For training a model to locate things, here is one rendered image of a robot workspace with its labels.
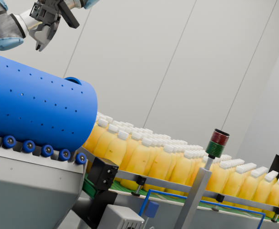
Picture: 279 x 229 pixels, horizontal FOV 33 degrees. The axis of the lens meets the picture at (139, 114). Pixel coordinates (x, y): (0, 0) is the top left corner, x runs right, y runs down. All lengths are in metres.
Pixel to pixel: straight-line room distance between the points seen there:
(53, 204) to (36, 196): 0.09
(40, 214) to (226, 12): 4.38
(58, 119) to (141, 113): 3.75
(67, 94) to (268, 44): 4.88
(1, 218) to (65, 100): 0.48
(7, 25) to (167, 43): 3.46
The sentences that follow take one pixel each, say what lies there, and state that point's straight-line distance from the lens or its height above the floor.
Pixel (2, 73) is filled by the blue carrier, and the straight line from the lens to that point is 1.54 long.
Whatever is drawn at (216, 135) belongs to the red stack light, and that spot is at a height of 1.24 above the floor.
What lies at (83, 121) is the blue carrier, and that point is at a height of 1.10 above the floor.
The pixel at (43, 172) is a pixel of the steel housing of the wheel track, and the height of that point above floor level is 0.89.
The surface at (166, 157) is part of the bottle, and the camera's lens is 1.97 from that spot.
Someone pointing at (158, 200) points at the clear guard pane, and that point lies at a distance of 1.87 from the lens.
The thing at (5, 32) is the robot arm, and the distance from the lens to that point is 2.06.
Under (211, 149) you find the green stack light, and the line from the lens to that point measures 1.80.
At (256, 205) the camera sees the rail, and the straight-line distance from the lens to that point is 2.47.
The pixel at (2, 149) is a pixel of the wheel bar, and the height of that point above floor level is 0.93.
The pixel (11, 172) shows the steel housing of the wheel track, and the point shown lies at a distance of 1.65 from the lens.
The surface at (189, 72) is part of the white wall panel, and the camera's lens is 5.59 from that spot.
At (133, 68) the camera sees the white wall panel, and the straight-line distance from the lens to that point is 5.17.
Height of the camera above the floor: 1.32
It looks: 4 degrees down
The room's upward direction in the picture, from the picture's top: 22 degrees clockwise
